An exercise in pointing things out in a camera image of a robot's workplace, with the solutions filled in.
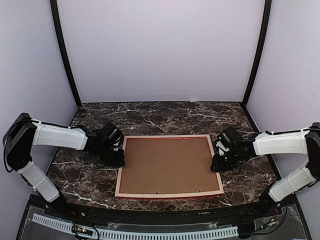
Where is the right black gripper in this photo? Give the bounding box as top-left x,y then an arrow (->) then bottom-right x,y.
211,147 -> 241,172

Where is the brown cardboard backing board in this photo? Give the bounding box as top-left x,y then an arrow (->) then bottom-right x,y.
119,137 -> 221,195

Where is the red wooden picture frame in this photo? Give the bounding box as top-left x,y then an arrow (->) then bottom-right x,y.
114,134 -> 225,200

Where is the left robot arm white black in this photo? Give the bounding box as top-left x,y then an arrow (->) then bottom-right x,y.
2,112 -> 125,218

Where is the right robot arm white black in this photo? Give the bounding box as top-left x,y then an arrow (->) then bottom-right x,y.
210,122 -> 320,217

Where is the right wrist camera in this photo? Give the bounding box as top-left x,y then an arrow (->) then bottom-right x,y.
215,141 -> 229,156

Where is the black front rail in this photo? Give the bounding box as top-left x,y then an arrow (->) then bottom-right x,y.
42,199 -> 278,227

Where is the white slotted cable duct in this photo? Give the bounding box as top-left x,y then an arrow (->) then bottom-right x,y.
31,213 -> 239,240

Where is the left black corner post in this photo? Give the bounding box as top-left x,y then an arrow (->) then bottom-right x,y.
49,0 -> 82,108

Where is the black corner post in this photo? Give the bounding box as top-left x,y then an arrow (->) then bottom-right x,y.
49,0 -> 82,108
241,0 -> 272,108

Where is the right black corner post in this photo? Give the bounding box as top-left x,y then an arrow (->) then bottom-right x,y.
241,0 -> 272,108

